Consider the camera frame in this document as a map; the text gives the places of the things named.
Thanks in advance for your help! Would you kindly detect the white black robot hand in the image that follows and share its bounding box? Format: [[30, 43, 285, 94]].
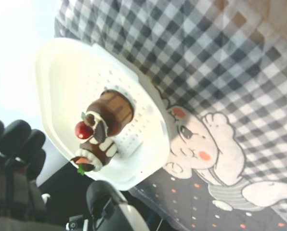
[[0, 117, 148, 231]]

